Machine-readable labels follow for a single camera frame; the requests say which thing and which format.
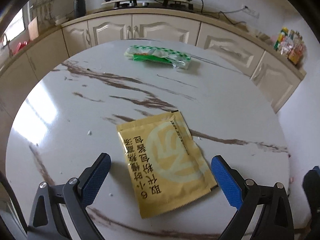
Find orange box on counter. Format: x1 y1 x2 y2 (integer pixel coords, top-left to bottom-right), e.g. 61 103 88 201
28 17 39 41

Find green checkered clear wrapper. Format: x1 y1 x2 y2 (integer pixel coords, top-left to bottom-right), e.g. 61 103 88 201
124 45 191 69

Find black box on counter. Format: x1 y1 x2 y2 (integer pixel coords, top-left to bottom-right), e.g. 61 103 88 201
74 0 86 18

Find dish rack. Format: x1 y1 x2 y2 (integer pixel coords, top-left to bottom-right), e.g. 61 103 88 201
29 0 55 25

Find black power cable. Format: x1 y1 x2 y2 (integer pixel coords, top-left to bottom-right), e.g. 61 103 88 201
191 0 249 26

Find yellow sauce packet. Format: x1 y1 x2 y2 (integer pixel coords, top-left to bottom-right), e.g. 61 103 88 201
117 111 217 219

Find cream kitchen cabinets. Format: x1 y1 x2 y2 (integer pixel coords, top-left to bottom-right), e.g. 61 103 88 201
1 8 306 112

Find gas stove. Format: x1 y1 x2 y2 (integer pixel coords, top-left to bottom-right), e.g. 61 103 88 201
101 0 194 11

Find seasoning packets on counter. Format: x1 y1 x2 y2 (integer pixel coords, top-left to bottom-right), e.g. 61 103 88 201
273 27 306 66

